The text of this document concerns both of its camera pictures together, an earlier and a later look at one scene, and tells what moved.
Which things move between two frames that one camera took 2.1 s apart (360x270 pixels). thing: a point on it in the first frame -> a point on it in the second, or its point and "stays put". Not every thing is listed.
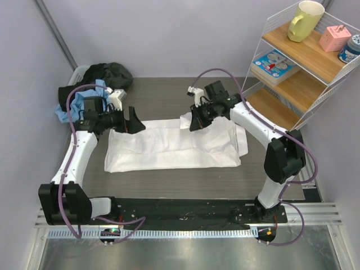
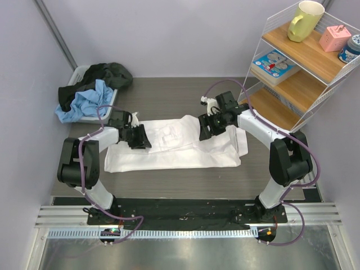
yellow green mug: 307,15 stays put
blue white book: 274,67 stays put
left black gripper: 133,125 -> 142,142
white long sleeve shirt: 170,142 stays put
